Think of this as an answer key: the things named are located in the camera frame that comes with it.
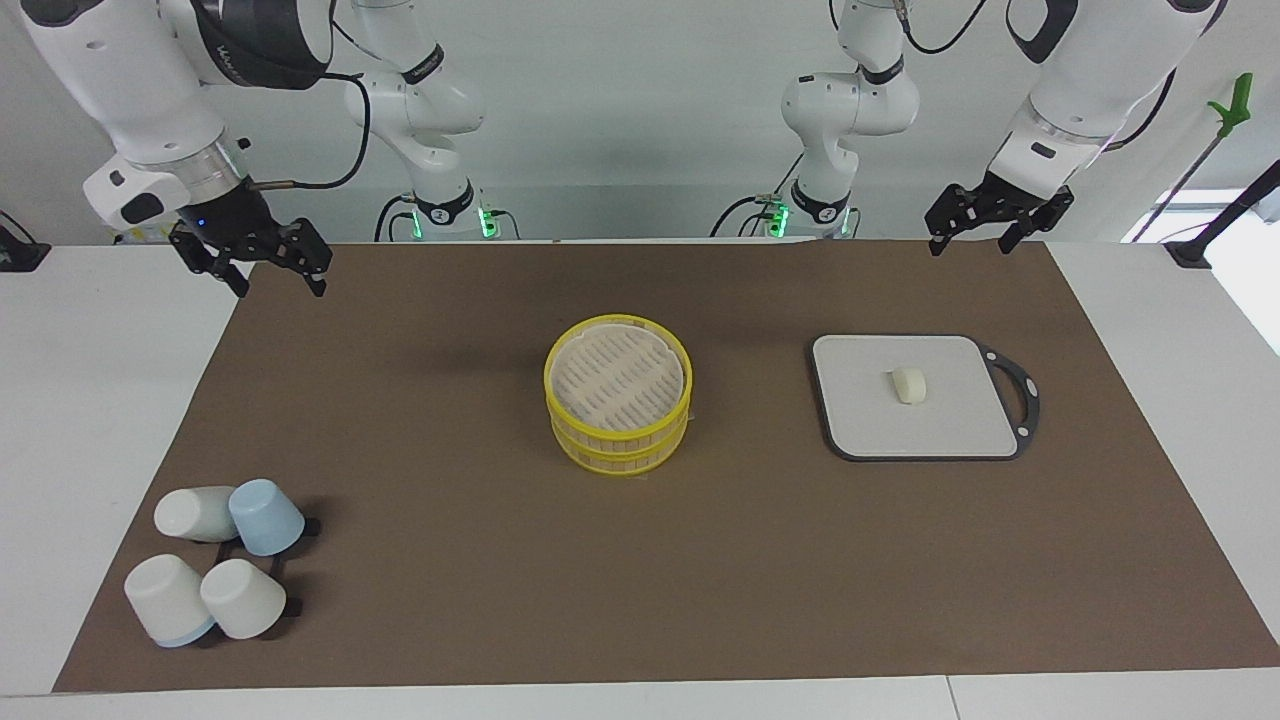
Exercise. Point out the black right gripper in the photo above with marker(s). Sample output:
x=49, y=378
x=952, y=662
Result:
x=235, y=225

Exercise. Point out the white cup blue rim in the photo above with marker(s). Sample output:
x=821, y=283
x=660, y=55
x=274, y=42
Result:
x=165, y=598

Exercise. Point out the white ceramic cup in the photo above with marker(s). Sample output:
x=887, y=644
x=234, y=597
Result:
x=190, y=513
x=243, y=598

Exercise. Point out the yellow bamboo steamer tier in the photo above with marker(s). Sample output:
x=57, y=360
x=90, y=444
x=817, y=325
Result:
x=615, y=375
x=620, y=455

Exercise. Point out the brown table mat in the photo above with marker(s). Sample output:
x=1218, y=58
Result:
x=500, y=560

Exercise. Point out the light blue ceramic cup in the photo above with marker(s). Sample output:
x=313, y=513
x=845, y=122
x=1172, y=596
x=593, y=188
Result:
x=265, y=518

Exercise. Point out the black cup rack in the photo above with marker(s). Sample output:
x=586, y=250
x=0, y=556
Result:
x=292, y=606

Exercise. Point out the black camera stand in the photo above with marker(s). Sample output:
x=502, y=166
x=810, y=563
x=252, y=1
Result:
x=1215, y=225

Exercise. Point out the green clip grey rod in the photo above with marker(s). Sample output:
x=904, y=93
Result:
x=1235, y=105

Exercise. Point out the white steamed bun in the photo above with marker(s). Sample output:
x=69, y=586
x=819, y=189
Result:
x=909, y=385

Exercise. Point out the black table clamp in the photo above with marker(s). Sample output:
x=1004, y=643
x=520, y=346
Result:
x=18, y=255

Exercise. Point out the grey cutting board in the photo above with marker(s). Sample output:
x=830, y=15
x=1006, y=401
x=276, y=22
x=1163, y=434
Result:
x=920, y=420

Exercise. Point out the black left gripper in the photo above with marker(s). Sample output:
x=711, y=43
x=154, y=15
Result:
x=1005, y=203

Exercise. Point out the white box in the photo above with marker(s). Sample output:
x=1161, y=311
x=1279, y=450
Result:
x=140, y=237

